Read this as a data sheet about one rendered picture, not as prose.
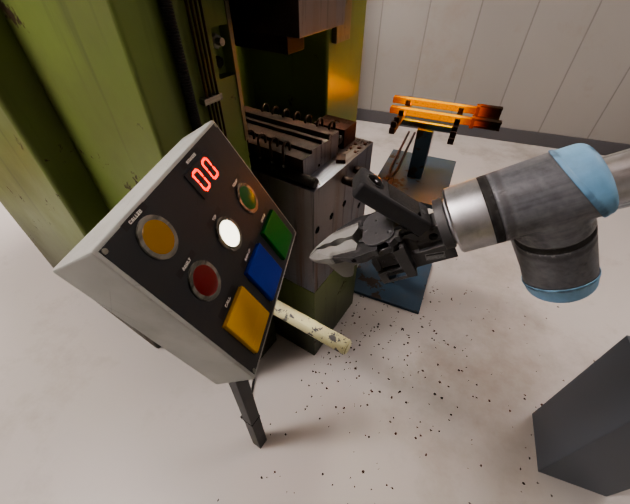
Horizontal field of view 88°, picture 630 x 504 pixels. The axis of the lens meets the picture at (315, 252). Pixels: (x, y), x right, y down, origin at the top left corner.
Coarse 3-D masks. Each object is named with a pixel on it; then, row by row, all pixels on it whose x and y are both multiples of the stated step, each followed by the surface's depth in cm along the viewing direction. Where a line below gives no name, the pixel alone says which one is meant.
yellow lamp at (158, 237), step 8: (144, 224) 39; (152, 224) 40; (160, 224) 41; (144, 232) 38; (152, 232) 39; (160, 232) 40; (168, 232) 41; (144, 240) 38; (152, 240) 39; (160, 240) 40; (168, 240) 41; (152, 248) 39; (160, 248) 40; (168, 248) 41
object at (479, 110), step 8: (400, 96) 138; (416, 104) 136; (424, 104) 135; (432, 104) 133; (440, 104) 132; (448, 104) 131; (456, 104) 131; (464, 104) 131; (480, 104) 130; (464, 112) 131; (472, 112) 130; (480, 112) 129; (488, 112) 128; (496, 112) 127
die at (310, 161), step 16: (256, 112) 114; (256, 128) 105; (272, 128) 104; (320, 128) 104; (256, 144) 99; (272, 144) 99; (304, 144) 96; (320, 144) 96; (336, 144) 105; (288, 160) 95; (304, 160) 92; (320, 160) 100
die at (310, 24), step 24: (240, 0) 74; (264, 0) 71; (288, 0) 68; (312, 0) 70; (336, 0) 77; (240, 24) 78; (264, 24) 74; (288, 24) 71; (312, 24) 73; (336, 24) 81
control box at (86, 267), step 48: (192, 144) 51; (144, 192) 41; (192, 192) 48; (96, 240) 35; (192, 240) 45; (240, 240) 54; (96, 288) 37; (144, 288) 37; (192, 288) 42; (192, 336) 42
